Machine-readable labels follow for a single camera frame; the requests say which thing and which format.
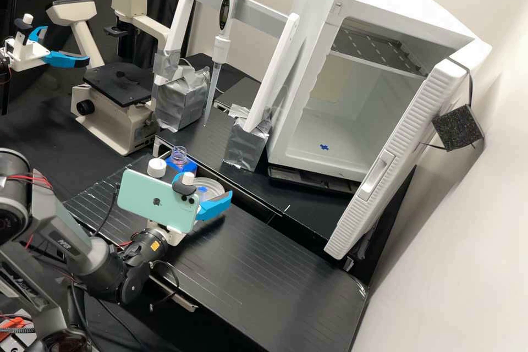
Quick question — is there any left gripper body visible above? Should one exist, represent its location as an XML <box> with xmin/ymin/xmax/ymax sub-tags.
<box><xmin>5</xmin><ymin>36</ymin><xmax>51</xmax><ymax>72</ymax></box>

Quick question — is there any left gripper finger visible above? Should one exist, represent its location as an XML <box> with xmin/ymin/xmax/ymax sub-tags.
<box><xmin>30</xmin><ymin>25</ymin><xmax>50</xmax><ymax>46</ymax></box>
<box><xmin>42</xmin><ymin>50</ymin><xmax>91</xmax><ymax>69</ymax></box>

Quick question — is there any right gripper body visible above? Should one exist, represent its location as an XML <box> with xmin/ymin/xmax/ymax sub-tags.
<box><xmin>146</xmin><ymin>222</ymin><xmax>188</xmax><ymax>246</ymax></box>

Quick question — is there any blue bottle holder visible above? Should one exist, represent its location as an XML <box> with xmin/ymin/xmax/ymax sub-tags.
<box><xmin>164</xmin><ymin>157</ymin><xmax>199</xmax><ymax>176</ymax></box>

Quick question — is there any petri dish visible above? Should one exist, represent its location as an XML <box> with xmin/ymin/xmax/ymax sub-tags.
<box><xmin>191</xmin><ymin>177</ymin><xmax>228</xmax><ymax>205</ymax></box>

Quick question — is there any white cap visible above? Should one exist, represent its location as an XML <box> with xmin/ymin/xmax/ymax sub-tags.
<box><xmin>147</xmin><ymin>158</ymin><xmax>167</xmax><ymax>178</ymax></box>

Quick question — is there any small bottle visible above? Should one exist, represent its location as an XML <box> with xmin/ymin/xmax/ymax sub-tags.
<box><xmin>170</xmin><ymin>145</ymin><xmax>189</xmax><ymax>168</ymax></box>

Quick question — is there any cream microscope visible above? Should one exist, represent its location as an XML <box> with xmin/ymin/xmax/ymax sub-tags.
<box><xmin>44</xmin><ymin>0</ymin><xmax>171</xmax><ymax>158</ymax></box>

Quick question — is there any pipette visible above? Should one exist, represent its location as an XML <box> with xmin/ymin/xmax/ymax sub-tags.
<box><xmin>202</xmin><ymin>0</ymin><xmax>245</xmax><ymax>127</ymax></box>

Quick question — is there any white pipette stand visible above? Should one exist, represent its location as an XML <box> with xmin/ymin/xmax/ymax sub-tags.
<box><xmin>151</xmin><ymin>0</ymin><xmax>301</xmax><ymax>172</ymax></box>

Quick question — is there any incubator door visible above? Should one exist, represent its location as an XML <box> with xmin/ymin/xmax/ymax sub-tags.
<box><xmin>323</xmin><ymin>54</ymin><xmax>486</xmax><ymax>261</ymax></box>

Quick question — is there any right wrist camera phone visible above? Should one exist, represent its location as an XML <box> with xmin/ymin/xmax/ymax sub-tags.
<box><xmin>117</xmin><ymin>168</ymin><xmax>202</xmax><ymax>234</ymax></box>

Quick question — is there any black cable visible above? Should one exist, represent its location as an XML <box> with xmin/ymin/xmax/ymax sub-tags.
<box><xmin>147</xmin><ymin>260</ymin><xmax>183</xmax><ymax>312</ymax></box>
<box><xmin>96</xmin><ymin>191</ymin><xmax>121</xmax><ymax>242</ymax></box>

